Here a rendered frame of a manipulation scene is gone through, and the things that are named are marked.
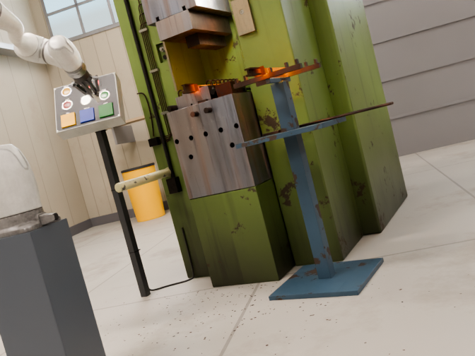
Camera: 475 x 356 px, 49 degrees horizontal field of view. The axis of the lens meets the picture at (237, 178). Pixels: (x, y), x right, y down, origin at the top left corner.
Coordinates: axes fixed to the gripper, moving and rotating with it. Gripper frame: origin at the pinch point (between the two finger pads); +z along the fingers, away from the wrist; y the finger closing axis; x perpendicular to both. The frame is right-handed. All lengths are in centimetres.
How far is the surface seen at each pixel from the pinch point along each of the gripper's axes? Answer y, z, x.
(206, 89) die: 52, 9, -6
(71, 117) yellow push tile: -18.3, 12.5, 0.8
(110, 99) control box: 2.9, 13.3, 6.1
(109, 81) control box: 3.6, 13.2, 17.1
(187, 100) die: 41.4, 14.4, -6.0
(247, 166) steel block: 63, 19, -47
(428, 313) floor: 111, -19, -135
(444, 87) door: 292, 334, 146
